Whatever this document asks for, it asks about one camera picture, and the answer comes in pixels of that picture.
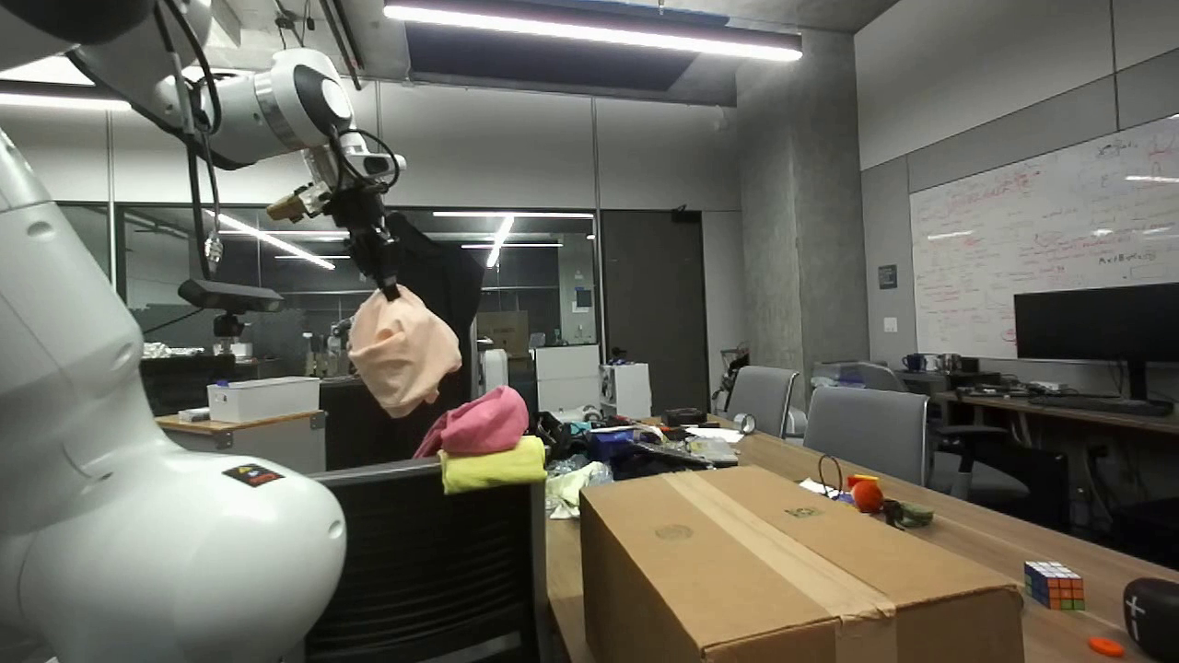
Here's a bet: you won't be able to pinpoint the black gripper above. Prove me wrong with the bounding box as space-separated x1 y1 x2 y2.
326 182 410 308

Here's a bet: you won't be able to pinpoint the peach cloth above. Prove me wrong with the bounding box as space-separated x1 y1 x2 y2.
346 285 470 424

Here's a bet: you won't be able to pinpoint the pink cloth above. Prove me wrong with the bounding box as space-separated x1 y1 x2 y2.
413 382 536 463

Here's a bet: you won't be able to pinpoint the yellow cloth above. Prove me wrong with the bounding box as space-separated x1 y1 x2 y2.
439 434 552 497

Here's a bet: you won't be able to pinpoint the white rectangular box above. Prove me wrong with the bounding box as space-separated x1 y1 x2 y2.
202 374 326 424

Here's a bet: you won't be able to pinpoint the grey office chair with headrest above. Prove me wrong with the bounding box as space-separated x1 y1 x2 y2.
272 454 550 663

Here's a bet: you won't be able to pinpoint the large cardboard box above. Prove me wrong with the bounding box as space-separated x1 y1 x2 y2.
578 461 1027 663

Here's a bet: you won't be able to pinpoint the white canister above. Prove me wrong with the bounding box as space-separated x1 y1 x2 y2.
475 346 511 403

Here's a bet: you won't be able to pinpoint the wide white cabinet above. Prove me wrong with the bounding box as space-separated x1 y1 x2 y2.
530 344 604 417

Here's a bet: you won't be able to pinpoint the wooden side desk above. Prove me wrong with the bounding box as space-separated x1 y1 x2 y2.
155 407 333 479

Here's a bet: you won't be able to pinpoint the narrow white cabinet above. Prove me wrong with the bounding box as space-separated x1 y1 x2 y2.
607 360 655 424

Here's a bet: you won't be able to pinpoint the dark door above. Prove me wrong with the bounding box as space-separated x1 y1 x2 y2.
601 207 710 422

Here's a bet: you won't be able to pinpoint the pale crumpled plastic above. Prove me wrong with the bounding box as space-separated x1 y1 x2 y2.
545 454 616 520

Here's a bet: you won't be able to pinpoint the black cloth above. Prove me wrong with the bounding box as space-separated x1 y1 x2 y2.
539 417 707 484

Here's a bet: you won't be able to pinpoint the long ceiling light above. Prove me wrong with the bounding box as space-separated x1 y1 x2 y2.
380 0 807 67

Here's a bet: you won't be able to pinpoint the white papers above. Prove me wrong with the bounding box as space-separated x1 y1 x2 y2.
680 422 747 451

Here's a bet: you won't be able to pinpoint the orange ball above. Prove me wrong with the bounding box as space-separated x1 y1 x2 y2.
844 471 890 515

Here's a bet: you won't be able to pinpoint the dark green object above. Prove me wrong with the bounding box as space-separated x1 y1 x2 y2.
882 495 935 536

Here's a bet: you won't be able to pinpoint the long wooden table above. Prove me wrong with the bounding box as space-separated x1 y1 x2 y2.
539 429 1179 663

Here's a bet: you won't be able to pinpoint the long wooden desk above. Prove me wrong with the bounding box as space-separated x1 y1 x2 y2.
952 392 1179 448

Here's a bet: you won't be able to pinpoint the large black monitor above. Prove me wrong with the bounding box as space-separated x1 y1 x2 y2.
1010 281 1179 403

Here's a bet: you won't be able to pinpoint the black keyboard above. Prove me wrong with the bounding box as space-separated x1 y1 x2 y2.
1027 392 1175 417

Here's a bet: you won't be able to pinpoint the Rubik's cube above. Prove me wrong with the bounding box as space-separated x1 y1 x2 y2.
1021 558 1091 616

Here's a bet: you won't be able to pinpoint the black round speaker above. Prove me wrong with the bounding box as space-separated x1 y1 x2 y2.
1119 574 1179 663

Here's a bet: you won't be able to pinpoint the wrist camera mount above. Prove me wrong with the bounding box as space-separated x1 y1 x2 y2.
266 182 330 224

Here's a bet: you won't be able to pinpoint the black camera on stand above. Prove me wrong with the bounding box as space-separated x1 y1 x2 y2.
176 276 288 344

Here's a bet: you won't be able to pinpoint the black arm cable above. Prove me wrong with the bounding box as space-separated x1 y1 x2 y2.
149 0 230 281

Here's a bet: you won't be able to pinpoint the wall whiteboard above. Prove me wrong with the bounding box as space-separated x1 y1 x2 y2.
906 112 1179 360

